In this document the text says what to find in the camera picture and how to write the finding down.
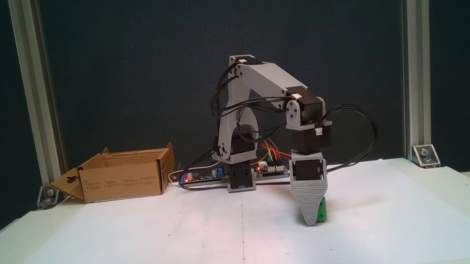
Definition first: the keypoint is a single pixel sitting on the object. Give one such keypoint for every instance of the grey wide tapered gripper finger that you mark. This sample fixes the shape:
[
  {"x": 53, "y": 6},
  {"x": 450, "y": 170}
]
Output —
[{"x": 309, "y": 198}]

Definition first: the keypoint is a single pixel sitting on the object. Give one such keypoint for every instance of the green die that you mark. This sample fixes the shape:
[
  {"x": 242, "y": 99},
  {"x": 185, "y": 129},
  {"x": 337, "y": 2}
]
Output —
[{"x": 322, "y": 212}]

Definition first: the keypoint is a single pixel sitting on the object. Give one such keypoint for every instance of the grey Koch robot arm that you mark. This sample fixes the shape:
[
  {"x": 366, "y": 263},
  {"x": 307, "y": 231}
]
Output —
[{"x": 264, "y": 77}]

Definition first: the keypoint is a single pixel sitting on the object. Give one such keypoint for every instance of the circuit board with blue terminal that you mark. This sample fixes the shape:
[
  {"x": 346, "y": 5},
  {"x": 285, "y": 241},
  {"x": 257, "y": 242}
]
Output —
[{"x": 205, "y": 177}]

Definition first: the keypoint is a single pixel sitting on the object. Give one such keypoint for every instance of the brown cardboard box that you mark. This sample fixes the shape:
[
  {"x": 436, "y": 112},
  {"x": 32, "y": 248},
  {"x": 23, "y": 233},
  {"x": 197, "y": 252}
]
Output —
[{"x": 121, "y": 184}]

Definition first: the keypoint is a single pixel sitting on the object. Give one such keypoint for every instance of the metal corner bracket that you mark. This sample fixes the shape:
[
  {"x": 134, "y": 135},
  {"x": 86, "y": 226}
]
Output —
[
  {"x": 426, "y": 156},
  {"x": 49, "y": 196}
]

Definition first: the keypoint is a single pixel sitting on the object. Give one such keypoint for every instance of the aluminium frame post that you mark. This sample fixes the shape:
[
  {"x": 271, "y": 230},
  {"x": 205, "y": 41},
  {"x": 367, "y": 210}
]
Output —
[
  {"x": 36, "y": 82},
  {"x": 415, "y": 45}
]

